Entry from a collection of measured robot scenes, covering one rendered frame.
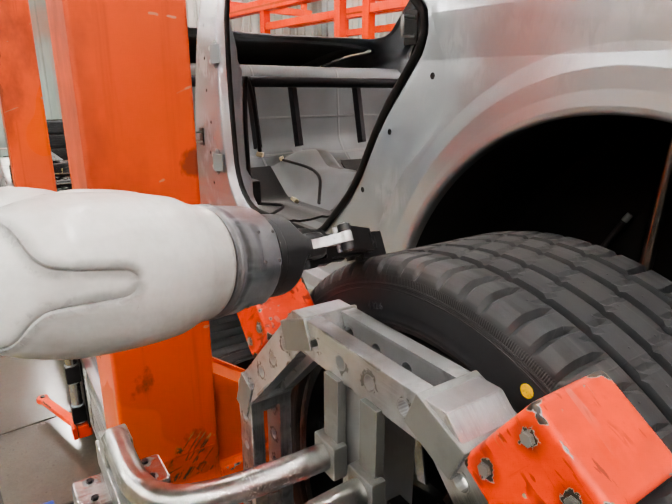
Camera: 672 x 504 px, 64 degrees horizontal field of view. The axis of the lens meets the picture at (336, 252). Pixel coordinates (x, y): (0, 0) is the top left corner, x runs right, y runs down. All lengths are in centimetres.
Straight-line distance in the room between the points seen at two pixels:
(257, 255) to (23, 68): 238
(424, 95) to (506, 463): 72
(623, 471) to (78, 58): 73
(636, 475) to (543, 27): 58
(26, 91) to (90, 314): 244
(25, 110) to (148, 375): 196
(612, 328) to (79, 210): 40
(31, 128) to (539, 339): 250
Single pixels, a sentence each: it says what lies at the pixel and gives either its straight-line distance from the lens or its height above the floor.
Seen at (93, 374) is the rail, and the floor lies 39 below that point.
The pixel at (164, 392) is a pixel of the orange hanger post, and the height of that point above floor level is 87.
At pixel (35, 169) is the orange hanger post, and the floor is 101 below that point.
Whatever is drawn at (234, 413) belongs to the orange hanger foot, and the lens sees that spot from 105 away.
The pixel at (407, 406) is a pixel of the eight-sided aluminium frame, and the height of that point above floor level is 110.
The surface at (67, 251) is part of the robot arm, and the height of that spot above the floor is 126.
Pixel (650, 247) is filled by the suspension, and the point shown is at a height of 109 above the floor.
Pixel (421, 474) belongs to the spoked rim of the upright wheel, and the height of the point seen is 93.
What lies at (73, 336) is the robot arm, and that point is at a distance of 33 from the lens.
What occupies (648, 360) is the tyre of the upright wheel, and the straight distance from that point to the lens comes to 50.
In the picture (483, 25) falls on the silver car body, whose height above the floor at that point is 143.
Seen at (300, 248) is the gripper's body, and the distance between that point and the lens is 46.
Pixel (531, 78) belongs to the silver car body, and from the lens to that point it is 80.
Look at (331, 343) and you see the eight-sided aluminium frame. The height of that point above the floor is 111.
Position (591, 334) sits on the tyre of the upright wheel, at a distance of 48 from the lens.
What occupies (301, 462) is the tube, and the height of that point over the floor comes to 101.
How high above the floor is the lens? 134
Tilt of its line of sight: 17 degrees down
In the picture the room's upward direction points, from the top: straight up
